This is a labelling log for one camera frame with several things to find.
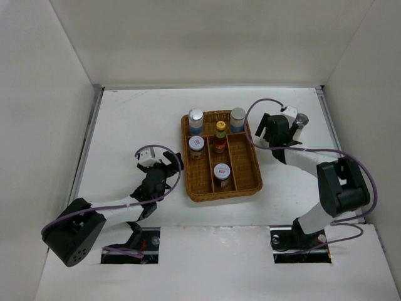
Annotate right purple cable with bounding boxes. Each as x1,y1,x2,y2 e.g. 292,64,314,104
244,98,378,256

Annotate brown wicker divided tray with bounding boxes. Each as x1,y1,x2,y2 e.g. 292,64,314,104
181,110,263,202

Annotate dark cap salt shaker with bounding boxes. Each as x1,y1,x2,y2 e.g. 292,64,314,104
293,113,309,141

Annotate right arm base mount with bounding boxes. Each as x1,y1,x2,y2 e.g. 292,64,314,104
269,226,331,264

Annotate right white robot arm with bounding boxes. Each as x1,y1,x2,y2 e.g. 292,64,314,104
256,113,370,249

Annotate black knob white powder bottle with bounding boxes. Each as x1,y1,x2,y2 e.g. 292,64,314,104
259,136,269,147

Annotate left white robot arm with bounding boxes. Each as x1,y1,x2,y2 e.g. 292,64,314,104
41,147,184,267

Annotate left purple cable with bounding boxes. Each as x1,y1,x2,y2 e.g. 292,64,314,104
40,144,184,258

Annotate red sauce bottle yellow cap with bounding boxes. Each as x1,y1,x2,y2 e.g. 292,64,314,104
214,120,227,154

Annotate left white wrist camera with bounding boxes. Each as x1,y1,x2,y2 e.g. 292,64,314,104
138,148,159,167

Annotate tall blue label jar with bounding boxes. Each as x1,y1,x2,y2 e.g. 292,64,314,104
230,107,246,133

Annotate purple cable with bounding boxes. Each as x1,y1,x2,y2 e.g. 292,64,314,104
40,144,184,258
244,98,378,256

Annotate dark paste jar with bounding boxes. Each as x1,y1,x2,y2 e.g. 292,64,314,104
213,163,231,188
188,136,205,160

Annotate left aluminium table rail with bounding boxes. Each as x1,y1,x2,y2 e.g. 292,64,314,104
62,84,105,209

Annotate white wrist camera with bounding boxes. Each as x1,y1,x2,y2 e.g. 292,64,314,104
280,105,298,124
138,148,159,167

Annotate aluminium table rail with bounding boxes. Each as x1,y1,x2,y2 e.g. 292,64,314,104
316,85,364,217
62,84,105,209

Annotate right aluminium table rail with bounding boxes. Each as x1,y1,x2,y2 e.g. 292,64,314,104
316,85,364,217

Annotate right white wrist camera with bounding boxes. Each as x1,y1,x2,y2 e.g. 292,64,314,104
280,105,298,124

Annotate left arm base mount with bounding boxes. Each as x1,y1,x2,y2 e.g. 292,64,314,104
100,222,161,265

